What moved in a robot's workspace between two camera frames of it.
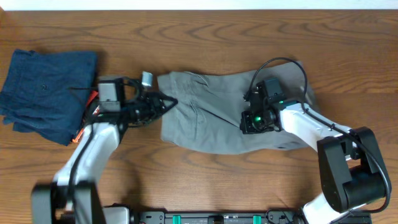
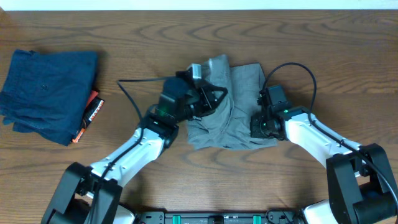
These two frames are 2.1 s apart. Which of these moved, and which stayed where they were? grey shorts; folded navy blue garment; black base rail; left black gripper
Moved: left black gripper; grey shorts
Stayed: black base rail; folded navy blue garment
